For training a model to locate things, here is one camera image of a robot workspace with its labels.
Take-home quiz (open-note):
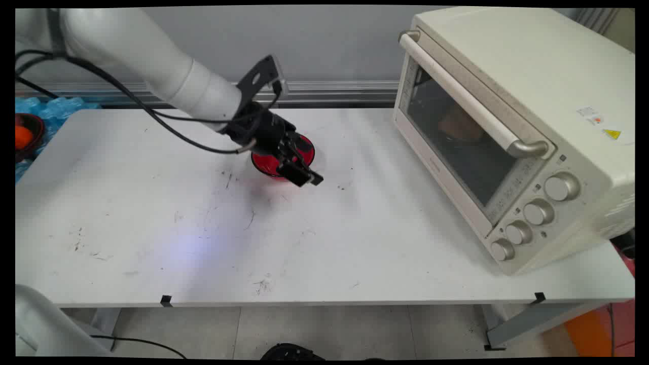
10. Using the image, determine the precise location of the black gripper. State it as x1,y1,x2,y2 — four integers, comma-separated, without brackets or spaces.
223,103,324,188

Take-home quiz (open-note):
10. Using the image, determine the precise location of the oven glass door with handle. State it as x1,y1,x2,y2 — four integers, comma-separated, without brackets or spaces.
394,29,558,226

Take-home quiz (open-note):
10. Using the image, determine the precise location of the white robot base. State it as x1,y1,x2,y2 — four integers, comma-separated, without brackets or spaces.
15,284,112,357

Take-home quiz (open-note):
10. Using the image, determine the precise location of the red bowl with black rim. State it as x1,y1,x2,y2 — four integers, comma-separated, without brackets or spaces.
251,133,316,182

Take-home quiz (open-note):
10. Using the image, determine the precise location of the black round floor object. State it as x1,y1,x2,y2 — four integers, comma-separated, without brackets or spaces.
260,343,325,360

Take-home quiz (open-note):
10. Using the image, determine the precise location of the grey table leg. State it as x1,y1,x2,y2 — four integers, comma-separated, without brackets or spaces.
91,308,122,351
484,303,609,351

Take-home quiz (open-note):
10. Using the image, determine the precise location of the cream toaster oven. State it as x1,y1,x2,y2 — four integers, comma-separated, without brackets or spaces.
393,6,635,277

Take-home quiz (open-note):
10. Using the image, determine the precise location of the blue plastic packaging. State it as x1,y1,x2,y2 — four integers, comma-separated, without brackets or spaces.
15,96,102,183

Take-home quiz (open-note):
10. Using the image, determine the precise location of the large silver oven knob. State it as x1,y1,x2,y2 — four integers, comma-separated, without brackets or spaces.
544,172,581,202

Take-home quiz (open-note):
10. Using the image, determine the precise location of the dark bowl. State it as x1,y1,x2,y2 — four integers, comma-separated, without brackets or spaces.
15,113,46,162

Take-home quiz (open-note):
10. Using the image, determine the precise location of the orange fruit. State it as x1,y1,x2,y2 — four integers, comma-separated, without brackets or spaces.
15,125,35,151

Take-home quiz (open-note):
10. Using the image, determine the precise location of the white label sticker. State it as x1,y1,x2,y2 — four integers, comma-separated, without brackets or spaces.
576,106,605,126

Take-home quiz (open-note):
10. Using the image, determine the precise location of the orange floor box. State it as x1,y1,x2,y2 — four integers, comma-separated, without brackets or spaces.
564,299,635,357

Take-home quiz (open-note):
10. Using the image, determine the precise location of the red object behind oven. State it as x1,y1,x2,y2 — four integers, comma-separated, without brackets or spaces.
611,242,635,277

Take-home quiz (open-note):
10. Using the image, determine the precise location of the aluminium rail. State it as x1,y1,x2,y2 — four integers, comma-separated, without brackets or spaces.
15,80,401,108

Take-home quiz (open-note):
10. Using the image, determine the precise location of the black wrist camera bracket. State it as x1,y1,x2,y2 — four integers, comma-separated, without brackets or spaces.
235,55,290,100

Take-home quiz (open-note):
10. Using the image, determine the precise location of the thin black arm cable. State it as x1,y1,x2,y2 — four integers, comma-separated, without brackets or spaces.
145,81,282,124

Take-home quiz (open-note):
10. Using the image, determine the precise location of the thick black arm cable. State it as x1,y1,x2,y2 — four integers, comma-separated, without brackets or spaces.
15,50,257,155

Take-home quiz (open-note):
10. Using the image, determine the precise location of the black floor cable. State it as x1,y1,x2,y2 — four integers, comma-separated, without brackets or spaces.
89,335,188,359

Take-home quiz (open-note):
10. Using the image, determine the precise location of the black background cable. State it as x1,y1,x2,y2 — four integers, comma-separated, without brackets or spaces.
15,75,60,100

